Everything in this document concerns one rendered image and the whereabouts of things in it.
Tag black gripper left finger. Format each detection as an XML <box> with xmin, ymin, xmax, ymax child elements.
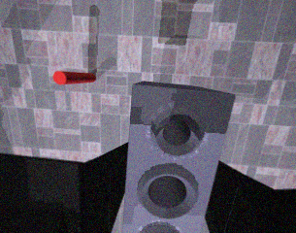
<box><xmin>0</xmin><ymin>143</ymin><xmax>128</xmax><ymax>233</ymax></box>

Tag red peg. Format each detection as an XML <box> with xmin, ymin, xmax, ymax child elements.
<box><xmin>53</xmin><ymin>71</ymin><xmax>96</xmax><ymax>84</ymax></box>

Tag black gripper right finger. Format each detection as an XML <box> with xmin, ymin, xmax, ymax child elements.
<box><xmin>205</xmin><ymin>160</ymin><xmax>296</xmax><ymax>233</ymax></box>

